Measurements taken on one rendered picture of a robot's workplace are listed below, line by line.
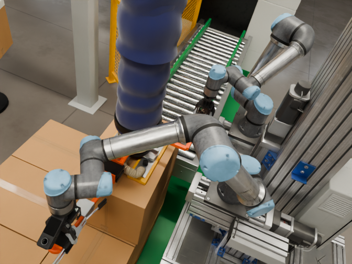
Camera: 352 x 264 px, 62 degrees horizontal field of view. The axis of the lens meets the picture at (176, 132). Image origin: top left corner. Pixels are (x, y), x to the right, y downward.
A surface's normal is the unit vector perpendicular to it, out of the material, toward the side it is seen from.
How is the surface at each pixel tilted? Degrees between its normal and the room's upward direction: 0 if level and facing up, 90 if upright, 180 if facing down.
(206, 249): 0
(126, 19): 74
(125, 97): 69
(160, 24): 81
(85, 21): 90
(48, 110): 0
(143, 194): 0
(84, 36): 90
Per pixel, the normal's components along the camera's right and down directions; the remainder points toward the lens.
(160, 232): 0.18, -0.69
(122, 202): -0.33, 0.63
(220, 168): 0.17, 0.65
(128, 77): -0.50, 0.34
